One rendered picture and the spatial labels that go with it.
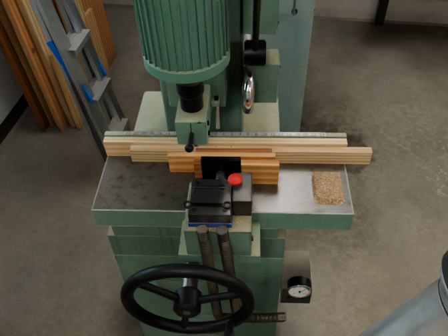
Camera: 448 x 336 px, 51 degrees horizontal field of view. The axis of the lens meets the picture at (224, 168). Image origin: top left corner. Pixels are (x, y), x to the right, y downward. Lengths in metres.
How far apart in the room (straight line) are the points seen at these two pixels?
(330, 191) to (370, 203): 1.22
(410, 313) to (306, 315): 1.44
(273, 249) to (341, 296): 0.86
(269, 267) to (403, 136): 1.59
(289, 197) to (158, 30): 0.48
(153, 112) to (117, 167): 0.35
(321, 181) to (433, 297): 0.66
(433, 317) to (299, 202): 0.64
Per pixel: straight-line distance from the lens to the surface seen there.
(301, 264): 1.32
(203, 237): 0.95
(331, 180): 1.11
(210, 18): 0.86
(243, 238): 0.97
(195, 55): 0.88
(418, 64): 3.25
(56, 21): 1.92
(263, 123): 1.41
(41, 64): 2.56
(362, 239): 2.17
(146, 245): 1.20
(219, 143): 1.14
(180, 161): 1.12
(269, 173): 1.08
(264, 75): 1.18
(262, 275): 1.28
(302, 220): 1.08
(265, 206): 1.07
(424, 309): 0.50
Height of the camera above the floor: 1.74
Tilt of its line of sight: 47 degrees down
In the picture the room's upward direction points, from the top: 3 degrees counter-clockwise
